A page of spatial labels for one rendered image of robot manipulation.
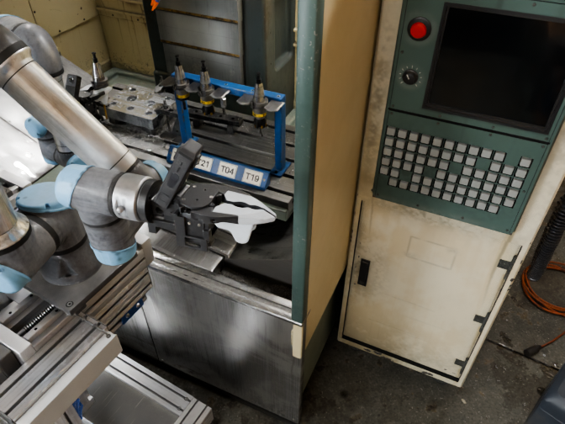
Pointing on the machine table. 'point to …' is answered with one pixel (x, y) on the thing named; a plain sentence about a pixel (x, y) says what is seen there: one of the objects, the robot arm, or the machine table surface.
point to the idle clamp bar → (216, 119)
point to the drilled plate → (139, 106)
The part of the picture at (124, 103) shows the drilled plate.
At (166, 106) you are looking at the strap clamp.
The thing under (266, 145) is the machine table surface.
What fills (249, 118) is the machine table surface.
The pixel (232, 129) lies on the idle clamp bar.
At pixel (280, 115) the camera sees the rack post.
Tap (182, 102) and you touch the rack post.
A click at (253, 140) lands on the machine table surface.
